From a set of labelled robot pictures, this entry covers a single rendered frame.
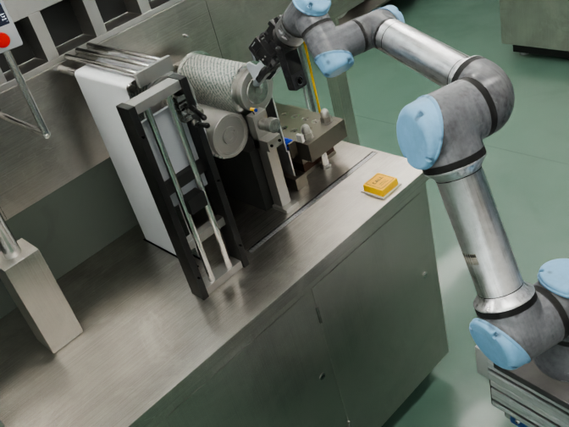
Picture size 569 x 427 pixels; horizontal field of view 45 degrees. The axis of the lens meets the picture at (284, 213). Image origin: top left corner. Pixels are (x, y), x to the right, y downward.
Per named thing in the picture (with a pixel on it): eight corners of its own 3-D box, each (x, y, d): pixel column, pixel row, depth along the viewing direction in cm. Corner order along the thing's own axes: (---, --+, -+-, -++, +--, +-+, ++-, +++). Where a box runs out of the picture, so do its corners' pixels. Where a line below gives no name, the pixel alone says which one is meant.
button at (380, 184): (383, 197, 191) (382, 191, 190) (363, 191, 196) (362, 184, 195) (398, 185, 195) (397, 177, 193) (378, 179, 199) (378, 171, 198)
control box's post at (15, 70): (45, 136, 149) (2, 50, 138) (41, 135, 150) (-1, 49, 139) (51, 133, 150) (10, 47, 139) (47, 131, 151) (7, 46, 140)
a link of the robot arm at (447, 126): (578, 346, 129) (484, 71, 118) (516, 386, 125) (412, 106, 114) (535, 331, 140) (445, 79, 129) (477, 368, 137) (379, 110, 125)
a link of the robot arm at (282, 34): (317, 30, 159) (293, 44, 155) (309, 40, 163) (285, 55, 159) (297, 3, 159) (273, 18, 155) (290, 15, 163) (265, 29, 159)
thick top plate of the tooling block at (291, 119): (312, 163, 202) (307, 145, 198) (225, 135, 228) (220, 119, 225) (347, 135, 209) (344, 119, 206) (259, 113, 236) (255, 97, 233)
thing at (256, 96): (255, 110, 184) (243, 89, 179) (250, 108, 185) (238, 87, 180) (272, 91, 187) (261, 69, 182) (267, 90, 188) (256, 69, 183)
